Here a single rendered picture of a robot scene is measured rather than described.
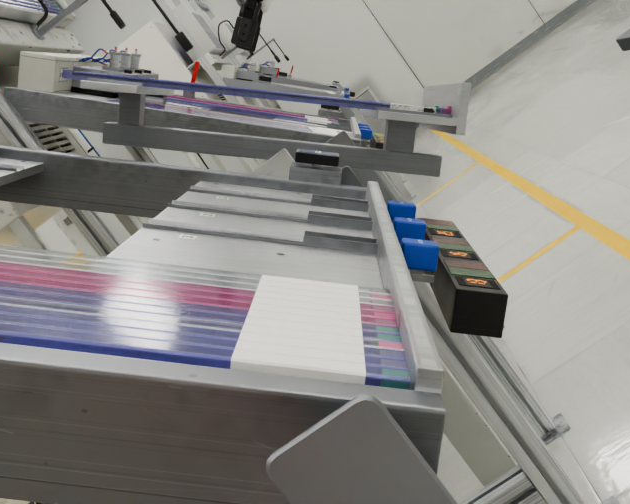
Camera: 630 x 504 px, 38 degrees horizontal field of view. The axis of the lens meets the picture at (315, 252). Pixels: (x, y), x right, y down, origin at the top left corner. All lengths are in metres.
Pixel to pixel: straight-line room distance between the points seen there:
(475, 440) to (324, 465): 1.07
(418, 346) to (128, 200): 0.69
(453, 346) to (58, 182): 0.51
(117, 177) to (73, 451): 0.70
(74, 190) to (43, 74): 1.03
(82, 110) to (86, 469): 1.51
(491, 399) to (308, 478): 0.82
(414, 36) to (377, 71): 0.45
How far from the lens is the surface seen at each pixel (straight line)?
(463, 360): 1.12
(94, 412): 0.39
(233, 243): 0.71
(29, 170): 1.04
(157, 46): 5.45
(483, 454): 1.41
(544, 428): 1.96
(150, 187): 1.06
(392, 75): 8.45
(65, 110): 1.88
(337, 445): 0.33
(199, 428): 0.38
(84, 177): 1.07
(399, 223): 0.84
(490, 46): 8.55
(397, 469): 0.33
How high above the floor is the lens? 0.86
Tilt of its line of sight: 8 degrees down
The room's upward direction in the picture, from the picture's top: 37 degrees counter-clockwise
